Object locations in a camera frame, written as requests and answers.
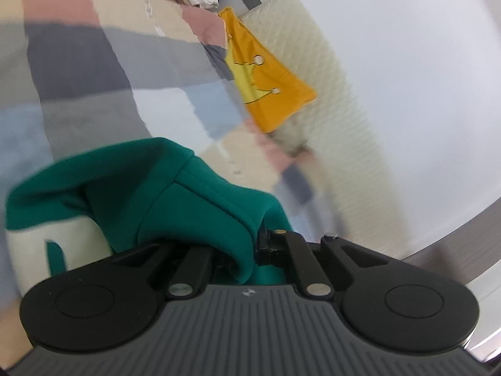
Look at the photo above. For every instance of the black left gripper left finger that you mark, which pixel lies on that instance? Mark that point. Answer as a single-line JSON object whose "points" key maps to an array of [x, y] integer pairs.
{"points": [[112, 301]]}

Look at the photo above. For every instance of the green and white sweatshirt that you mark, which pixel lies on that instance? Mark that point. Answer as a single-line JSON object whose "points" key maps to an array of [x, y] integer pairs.
{"points": [[84, 208]]}

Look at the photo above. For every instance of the patchwork checked duvet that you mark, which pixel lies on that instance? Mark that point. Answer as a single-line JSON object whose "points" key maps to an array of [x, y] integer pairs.
{"points": [[79, 75]]}

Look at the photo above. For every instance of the yellow crown cushion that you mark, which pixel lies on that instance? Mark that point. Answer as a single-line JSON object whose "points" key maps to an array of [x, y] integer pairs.
{"points": [[271, 92]]}

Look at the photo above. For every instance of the cream quilted headboard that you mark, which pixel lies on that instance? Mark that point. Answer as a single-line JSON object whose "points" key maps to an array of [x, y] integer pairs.
{"points": [[332, 135]]}

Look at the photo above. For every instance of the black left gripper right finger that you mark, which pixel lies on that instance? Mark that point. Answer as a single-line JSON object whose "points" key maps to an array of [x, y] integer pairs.
{"points": [[388, 302]]}

